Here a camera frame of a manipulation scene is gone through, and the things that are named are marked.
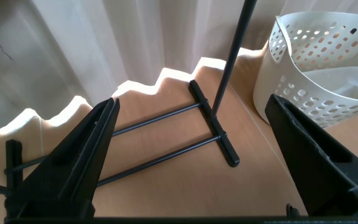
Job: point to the beige curtain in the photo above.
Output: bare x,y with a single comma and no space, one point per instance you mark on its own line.
73,46

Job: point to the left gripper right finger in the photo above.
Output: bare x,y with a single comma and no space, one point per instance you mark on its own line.
315,174

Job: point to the black clothes rack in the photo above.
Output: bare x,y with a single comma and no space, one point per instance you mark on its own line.
225,77

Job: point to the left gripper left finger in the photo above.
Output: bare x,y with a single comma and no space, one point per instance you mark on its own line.
73,174

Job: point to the white laundry basket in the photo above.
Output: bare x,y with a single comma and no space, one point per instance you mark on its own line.
272,81

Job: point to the white garment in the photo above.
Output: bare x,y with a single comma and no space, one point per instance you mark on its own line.
346,81

